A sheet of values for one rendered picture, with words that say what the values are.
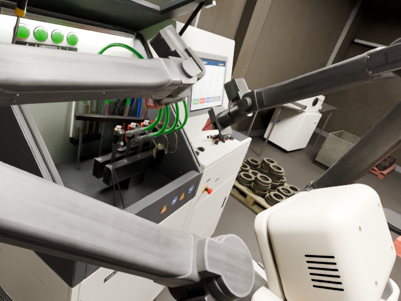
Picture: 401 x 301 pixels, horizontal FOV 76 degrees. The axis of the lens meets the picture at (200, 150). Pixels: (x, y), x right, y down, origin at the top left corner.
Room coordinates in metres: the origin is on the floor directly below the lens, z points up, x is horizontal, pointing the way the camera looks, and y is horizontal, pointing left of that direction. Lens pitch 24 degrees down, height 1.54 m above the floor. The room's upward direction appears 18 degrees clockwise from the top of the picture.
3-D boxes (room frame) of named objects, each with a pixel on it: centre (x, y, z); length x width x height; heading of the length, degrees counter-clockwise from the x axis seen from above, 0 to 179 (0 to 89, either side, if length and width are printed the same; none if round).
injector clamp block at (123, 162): (1.02, 0.28, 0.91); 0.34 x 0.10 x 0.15; 157
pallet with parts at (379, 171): (5.58, -3.69, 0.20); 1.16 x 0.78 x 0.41; 141
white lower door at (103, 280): (0.80, 0.10, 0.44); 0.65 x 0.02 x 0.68; 157
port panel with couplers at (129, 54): (1.23, 0.47, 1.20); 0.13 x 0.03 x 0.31; 157
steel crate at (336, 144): (4.62, -2.57, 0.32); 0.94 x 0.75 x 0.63; 145
